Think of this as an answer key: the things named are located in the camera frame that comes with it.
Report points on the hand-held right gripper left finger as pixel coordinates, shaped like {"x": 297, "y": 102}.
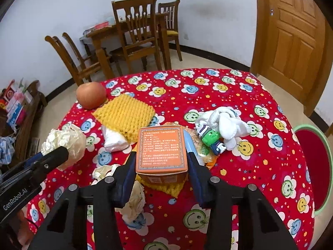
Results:
{"x": 128, "y": 178}

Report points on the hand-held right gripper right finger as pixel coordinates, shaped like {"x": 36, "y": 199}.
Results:
{"x": 194, "y": 173}

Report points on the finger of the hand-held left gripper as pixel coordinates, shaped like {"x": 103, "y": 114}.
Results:
{"x": 49, "y": 161}

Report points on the orange cardboard box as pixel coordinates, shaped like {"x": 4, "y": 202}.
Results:
{"x": 161, "y": 148}

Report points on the red basin with green rim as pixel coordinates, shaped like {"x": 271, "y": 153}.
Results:
{"x": 314, "y": 166}

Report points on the person's left forearm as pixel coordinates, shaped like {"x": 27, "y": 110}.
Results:
{"x": 20, "y": 229}

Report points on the clear snack packet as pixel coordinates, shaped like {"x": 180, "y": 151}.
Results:
{"x": 203, "y": 151}

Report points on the crumpled white tissue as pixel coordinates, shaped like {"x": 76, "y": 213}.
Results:
{"x": 102, "y": 172}
{"x": 135, "y": 203}

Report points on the green toy robot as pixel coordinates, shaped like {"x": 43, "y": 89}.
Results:
{"x": 210, "y": 138}

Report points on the blue white plastic bag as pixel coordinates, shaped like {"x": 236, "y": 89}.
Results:
{"x": 6, "y": 148}

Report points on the wooden side shelf with packets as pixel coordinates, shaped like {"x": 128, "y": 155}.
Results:
{"x": 31, "y": 114}

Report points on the white cloth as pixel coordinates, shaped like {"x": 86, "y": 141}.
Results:
{"x": 229, "y": 127}

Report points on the pile of colourful boxes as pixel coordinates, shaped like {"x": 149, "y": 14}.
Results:
{"x": 14, "y": 101}

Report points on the red apple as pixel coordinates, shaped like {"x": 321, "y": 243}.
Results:
{"x": 91, "y": 95}

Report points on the red flower-print tablecloth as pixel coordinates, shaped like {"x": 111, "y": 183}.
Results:
{"x": 182, "y": 93}

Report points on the wooden dining table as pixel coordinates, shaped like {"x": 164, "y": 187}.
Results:
{"x": 104, "y": 32}

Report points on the pink packet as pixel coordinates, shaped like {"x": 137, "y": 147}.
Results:
{"x": 100, "y": 26}

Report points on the tall wooden chair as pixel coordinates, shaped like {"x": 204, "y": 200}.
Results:
{"x": 135, "y": 18}

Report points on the wooden door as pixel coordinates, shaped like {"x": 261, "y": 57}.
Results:
{"x": 291, "y": 44}

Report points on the wooden chair with yellow cushion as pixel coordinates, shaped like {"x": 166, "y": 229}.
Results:
{"x": 169, "y": 13}

